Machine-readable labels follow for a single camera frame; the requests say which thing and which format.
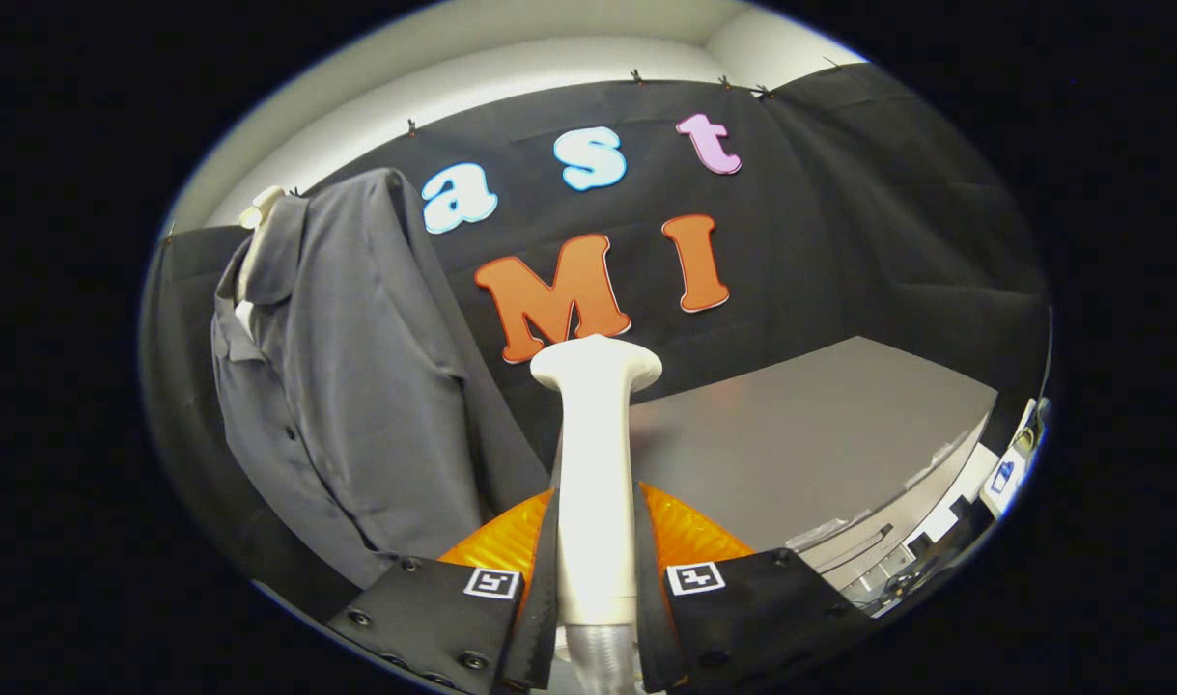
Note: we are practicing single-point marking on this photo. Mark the white side table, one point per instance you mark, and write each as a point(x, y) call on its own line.
point(992, 494)

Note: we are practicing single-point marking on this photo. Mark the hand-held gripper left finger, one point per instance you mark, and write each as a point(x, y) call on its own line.
point(545, 618)

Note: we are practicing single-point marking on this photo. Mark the grey cabinet with dark top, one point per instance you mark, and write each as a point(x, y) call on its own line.
point(791, 434)

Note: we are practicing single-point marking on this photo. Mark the cream garment steamer head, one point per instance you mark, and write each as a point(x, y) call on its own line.
point(596, 483)

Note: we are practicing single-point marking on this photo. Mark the small blue box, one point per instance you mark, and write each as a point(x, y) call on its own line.
point(1002, 477)

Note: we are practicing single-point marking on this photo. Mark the cream plastic hanger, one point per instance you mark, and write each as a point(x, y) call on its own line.
point(260, 208)

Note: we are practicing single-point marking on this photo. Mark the black backdrop cloth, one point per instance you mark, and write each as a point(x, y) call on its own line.
point(839, 212)

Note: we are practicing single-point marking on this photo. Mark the dark grey button shirt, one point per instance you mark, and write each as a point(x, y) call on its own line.
point(356, 386)

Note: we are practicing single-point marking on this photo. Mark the white low cabinet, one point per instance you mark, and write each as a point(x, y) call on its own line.
point(969, 473)

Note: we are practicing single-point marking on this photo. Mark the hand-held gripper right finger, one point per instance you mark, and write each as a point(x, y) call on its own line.
point(648, 618)

